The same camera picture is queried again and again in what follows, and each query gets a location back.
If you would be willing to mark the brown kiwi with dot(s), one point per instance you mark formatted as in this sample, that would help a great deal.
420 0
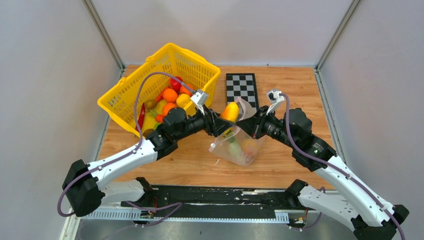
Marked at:
150 104

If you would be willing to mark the orange tangerine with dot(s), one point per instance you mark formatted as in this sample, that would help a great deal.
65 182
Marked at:
170 95
184 90
167 107

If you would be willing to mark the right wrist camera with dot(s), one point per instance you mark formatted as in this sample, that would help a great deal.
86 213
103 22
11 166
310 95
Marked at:
276 98

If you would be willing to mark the black white checkerboard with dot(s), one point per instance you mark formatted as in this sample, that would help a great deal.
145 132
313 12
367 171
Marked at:
242 85

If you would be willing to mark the green vegetable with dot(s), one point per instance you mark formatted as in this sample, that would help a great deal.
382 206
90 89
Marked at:
158 118

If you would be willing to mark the yellow lemon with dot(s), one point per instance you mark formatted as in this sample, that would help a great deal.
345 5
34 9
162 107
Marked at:
182 100

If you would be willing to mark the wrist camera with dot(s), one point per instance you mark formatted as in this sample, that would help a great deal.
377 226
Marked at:
198 99
276 98

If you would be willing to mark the clear zip top bag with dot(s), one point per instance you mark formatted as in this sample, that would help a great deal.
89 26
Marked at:
219 146

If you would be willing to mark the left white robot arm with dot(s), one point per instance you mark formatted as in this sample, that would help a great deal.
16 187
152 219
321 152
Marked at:
85 183

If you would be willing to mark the orange carrot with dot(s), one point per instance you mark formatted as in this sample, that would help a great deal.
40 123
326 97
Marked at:
160 95

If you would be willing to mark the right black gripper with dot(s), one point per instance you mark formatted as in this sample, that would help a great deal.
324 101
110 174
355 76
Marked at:
253 125

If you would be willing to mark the red apple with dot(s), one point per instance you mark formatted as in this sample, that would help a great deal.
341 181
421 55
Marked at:
175 84

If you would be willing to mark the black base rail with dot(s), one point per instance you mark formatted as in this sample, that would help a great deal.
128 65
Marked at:
216 205

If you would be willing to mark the yellow plastic basket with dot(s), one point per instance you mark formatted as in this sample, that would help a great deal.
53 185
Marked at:
147 82

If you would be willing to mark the yellow orange mango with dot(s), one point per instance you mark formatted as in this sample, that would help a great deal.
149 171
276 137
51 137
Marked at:
230 112

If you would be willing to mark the red chili pepper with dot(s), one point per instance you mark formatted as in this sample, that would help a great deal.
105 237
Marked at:
141 118

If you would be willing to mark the white radish with leaves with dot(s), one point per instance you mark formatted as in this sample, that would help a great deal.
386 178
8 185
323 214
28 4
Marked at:
235 151

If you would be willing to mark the yellow peach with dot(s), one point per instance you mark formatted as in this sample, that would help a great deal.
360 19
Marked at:
249 147

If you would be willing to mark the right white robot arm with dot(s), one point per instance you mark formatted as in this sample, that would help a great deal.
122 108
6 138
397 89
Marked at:
363 211

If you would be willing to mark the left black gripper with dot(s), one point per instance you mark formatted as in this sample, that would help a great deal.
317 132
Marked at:
214 125

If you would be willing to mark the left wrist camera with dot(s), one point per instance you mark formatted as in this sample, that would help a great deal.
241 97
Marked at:
198 99

